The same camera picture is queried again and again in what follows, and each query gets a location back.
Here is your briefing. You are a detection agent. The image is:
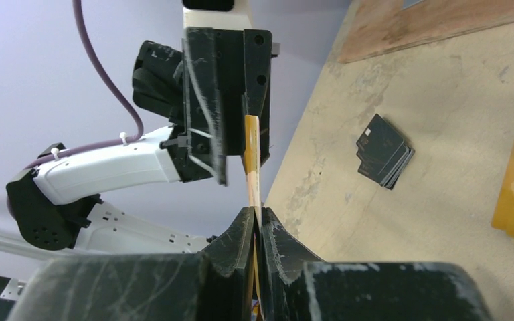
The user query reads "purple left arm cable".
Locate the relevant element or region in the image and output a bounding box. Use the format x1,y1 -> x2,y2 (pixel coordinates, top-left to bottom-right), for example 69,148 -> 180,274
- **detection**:
26,0 -> 145,169

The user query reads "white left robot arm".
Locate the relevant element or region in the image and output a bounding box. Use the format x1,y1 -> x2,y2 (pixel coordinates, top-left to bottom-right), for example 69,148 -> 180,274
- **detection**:
6,27 -> 279,254

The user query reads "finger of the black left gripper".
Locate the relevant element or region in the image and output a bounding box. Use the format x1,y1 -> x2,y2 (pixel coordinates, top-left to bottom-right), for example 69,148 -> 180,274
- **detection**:
183,27 -> 228,185
243,29 -> 272,160

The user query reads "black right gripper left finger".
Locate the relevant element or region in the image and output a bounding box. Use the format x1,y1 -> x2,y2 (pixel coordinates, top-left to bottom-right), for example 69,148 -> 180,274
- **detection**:
9,207 -> 256,320

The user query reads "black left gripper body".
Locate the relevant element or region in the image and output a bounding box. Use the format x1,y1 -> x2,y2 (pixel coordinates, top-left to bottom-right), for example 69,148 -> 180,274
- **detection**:
166,29 -> 249,183

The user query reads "black credit card stack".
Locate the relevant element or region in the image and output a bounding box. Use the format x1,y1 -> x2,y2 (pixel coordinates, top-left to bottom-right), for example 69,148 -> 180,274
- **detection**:
356,114 -> 415,190

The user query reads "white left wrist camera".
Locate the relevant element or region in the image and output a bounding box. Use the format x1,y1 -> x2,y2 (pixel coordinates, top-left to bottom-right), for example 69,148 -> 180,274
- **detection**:
182,0 -> 253,30

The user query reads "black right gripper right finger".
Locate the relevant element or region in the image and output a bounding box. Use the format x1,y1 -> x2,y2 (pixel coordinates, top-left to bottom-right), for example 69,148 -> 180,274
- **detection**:
260,208 -> 492,320

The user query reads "single orange credit card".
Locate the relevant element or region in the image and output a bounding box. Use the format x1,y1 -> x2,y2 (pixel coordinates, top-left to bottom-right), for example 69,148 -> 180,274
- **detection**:
243,115 -> 265,320

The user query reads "brown wooden board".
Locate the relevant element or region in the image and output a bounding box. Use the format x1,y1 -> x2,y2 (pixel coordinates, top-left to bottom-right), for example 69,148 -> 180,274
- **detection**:
338,0 -> 514,64

